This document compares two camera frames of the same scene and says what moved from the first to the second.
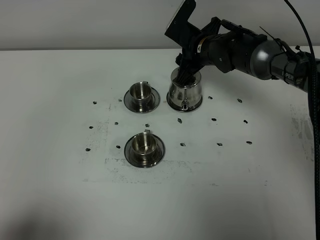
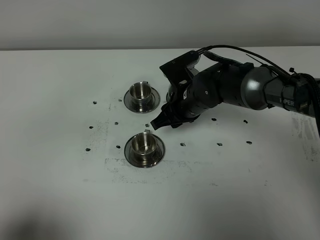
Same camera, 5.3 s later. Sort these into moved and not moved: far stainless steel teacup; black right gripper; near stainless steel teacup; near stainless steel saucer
Moved: black right gripper
Not moved: near stainless steel teacup; near stainless steel saucer; far stainless steel teacup
